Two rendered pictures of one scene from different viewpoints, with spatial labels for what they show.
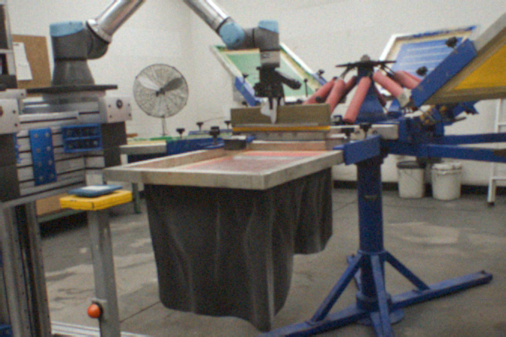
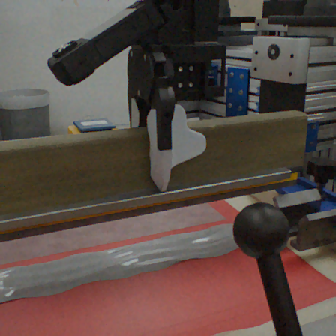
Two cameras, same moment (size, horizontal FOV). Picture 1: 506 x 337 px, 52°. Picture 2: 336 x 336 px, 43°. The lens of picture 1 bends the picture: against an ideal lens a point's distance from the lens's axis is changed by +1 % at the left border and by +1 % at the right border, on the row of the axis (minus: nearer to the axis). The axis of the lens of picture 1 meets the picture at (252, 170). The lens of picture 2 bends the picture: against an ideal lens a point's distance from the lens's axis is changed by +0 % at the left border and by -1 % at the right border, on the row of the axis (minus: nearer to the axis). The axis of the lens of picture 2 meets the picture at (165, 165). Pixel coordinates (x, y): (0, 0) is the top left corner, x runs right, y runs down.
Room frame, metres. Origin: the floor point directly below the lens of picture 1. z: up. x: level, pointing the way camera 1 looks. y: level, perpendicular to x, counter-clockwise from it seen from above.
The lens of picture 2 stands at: (2.15, -0.46, 1.25)
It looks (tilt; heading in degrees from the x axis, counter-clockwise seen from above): 19 degrees down; 123
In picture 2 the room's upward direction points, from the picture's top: straight up
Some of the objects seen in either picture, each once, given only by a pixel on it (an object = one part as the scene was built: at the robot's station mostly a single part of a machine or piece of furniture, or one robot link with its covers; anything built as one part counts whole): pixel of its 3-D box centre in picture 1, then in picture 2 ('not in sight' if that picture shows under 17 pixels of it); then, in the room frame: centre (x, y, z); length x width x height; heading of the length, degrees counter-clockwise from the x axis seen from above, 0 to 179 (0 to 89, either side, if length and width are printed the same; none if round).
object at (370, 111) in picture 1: (369, 189); not in sight; (2.61, -0.59, 0.67); 0.39 x 0.39 x 1.35
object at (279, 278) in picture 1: (303, 235); not in sight; (1.58, -0.14, 0.74); 0.46 x 0.04 x 0.42; 146
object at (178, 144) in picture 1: (188, 125); not in sight; (2.68, 0.31, 1.05); 1.08 x 0.61 x 0.23; 86
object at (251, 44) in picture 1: (240, 38); not in sight; (1.91, 0.01, 1.39); 0.11 x 0.11 x 0.08; 79
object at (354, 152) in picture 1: (358, 150); not in sight; (1.78, -0.37, 0.98); 0.30 x 0.05 x 0.07; 146
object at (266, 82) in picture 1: (269, 81); (172, 42); (1.91, -0.08, 1.23); 0.09 x 0.08 x 0.12; 56
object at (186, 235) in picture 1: (203, 250); not in sight; (1.50, 0.16, 0.74); 0.45 x 0.03 x 0.43; 56
